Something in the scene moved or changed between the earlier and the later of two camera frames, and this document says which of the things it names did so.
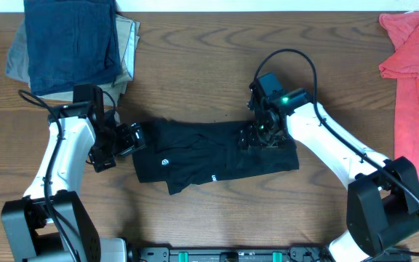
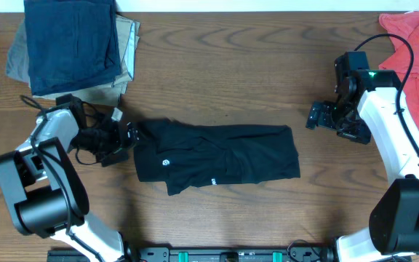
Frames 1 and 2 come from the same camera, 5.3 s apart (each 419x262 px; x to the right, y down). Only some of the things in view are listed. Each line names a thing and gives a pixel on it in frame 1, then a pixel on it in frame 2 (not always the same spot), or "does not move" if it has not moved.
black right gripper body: [261, 135] -> [347, 124]
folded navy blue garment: [71, 43] does not move
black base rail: [232, 254] does not move
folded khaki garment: [18, 64] does not move
